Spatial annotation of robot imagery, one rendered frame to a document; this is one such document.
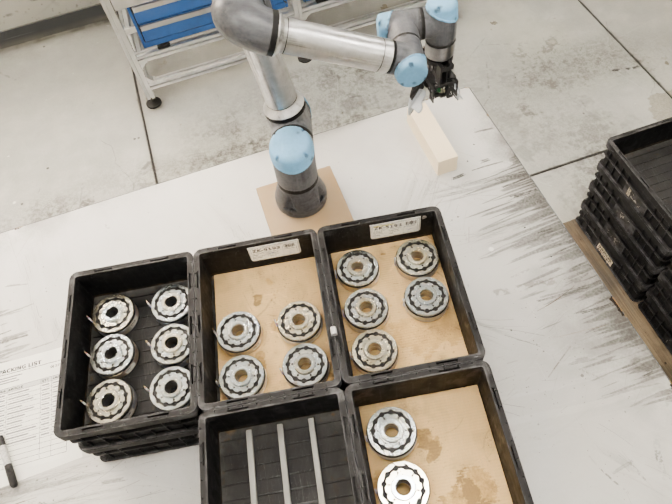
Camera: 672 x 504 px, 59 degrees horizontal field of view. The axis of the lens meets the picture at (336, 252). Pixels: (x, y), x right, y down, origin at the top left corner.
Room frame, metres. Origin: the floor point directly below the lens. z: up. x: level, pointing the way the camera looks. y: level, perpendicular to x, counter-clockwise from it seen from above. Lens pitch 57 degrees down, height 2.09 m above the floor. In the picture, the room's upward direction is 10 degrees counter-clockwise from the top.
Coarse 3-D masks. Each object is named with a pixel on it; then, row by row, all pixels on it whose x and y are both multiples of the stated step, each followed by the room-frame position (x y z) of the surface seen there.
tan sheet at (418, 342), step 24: (408, 240) 0.81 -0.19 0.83; (432, 240) 0.79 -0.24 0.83; (336, 264) 0.77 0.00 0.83; (384, 264) 0.75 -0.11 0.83; (384, 288) 0.68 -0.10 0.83; (408, 336) 0.55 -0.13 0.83; (432, 336) 0.54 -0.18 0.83; (456, 336) 0.53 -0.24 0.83; (408, 360) 0.49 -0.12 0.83; (432, 360) 0.48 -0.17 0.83
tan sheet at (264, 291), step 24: (288, 264) 0.80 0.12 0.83; (312, 264) 0.79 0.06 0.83; (216, 288) 0.77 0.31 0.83; (240, 288) 0.76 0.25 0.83; (264, 288) 0.74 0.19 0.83; (288, 288) 0.73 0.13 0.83; (312, 288) 0.72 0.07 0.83; (216, 312) 0.70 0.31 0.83; (264, 312) 0.68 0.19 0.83; (264, 336) 0.61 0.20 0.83; (264, 360) 0.55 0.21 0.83; (288, 384) 0.49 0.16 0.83
